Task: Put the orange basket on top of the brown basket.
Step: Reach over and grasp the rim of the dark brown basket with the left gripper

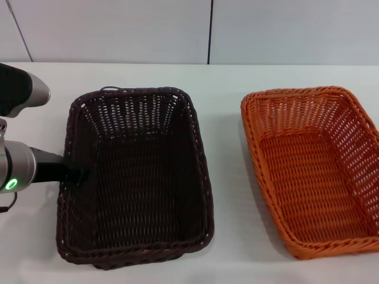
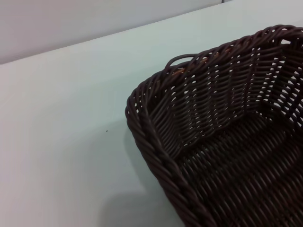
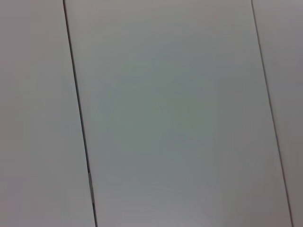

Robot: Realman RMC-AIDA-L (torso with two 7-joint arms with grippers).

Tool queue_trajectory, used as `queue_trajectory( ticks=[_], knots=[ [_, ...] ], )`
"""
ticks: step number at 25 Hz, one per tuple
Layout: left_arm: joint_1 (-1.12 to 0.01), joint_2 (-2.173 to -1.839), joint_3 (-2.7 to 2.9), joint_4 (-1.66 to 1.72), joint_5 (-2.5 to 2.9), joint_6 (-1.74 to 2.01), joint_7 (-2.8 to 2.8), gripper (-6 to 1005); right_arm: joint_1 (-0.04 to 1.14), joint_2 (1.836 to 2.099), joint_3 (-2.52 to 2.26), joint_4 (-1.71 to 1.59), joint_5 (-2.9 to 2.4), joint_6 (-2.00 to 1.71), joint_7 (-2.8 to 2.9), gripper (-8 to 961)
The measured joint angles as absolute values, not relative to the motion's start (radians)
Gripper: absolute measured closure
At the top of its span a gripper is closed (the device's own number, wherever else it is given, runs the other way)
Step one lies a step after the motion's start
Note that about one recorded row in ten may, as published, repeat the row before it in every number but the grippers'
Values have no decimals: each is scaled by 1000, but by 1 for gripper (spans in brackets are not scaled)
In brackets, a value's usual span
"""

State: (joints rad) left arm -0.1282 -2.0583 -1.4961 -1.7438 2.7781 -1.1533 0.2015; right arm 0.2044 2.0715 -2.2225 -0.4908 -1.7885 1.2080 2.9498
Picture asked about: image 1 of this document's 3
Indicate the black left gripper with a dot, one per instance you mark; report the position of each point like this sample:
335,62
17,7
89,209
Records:
48,168

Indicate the dark brown wicker basket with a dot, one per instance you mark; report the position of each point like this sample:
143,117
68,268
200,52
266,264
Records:
142,189

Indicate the orange wicker basket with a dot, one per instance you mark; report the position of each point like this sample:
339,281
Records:
305,183

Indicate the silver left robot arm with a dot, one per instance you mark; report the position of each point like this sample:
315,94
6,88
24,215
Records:
17,165

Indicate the silver left camera bracket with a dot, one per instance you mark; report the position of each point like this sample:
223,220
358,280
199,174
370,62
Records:
2,130

